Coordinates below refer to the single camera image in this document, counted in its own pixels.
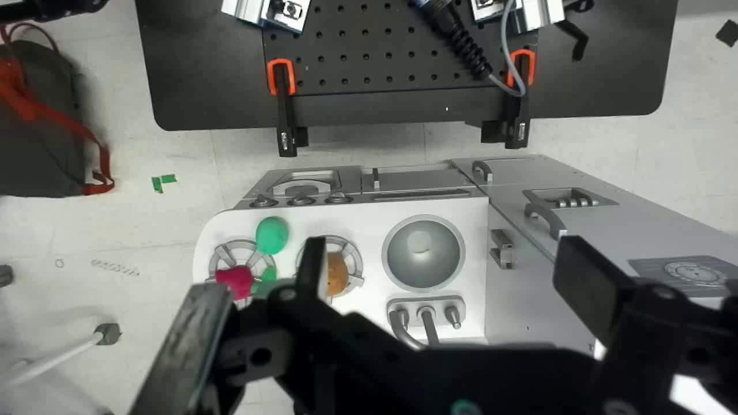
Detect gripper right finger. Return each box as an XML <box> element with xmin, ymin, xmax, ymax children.
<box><xmin>552</xmin><ymin>234</ymin><xmax>738</xmax><ymax>415</ymax></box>

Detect grey cable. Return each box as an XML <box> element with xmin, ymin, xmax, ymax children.
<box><xmin>490</xmin><ymin>0</ymin><xmax>528</xmax><ymax>97</ymax></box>

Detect white toy kitchen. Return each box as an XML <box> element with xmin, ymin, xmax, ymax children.
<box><xmin>193</xmin><ymin>154</ymin><xmax>738</xmax><ymax>415</ymax></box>

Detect dark bag with red straps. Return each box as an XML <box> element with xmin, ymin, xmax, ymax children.
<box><xmin>0</xmin><ymin>22</ymin><xmax>116</xmax><ymax>198</ymax></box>

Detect black coiled cable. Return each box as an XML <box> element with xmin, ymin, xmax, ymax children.
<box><xmin>409</xmin><ymin>0</ymin><xmax>498</xmax><ymax>82</ymax></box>

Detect green toy ball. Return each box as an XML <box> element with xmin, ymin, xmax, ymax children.
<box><xmin>255</xmin><ymin>216</ymin><xmax>289</xmax><ymax>255</ymax></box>

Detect orange and black clamp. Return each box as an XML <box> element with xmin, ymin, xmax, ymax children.
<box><xmin>480</xmin><ymin>49</ymin><xmax>537</xmax><ymax>150</ymax></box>
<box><xmin>266</xmin><ymin>58</ymin><xmax>310</xmax><ymax>158</ymax></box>

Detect toy kitchen sink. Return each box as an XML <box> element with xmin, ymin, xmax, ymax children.
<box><xmin>381</xmin><ymin>214</ymin><xmax>467</xmax><ymax>292</ymax></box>

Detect toy kitchen tap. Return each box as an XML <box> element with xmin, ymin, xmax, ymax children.
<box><xmin>387</xmin><ymin>295</ymin><xmax>467</xmax><ymax>351</ymax></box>

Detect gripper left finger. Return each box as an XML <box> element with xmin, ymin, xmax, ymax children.
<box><xmin>130</xmin><ymin>235</ymin><xmax>405</xmax><ymax>415</ymax></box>

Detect brown toy object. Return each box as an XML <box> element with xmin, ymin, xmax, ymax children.
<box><xmin>325</xmin><ymin>253</ymin><xmax>350</xmax><ymax>297</ymax></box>

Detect red toy with green top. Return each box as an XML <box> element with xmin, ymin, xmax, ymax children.
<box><xmin>214</xmin><ymin>266</ymin><xmax>279</xmax><ymax>301</ymax></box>

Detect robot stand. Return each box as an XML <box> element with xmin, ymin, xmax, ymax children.
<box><xmin>135</xmin><ymin>0</ymin><xmax>679</xmax><ymax>132</ymax></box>

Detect toy kitchen burner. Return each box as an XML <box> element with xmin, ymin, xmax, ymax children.
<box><xmin>296</xmin><ymin>235</ymin><xmax>366</xmax><ymax>299</ymax></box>
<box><xmin>208</xmin><ymin>237</ymin><xmax>278</xmax><ymax>301</ymax></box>

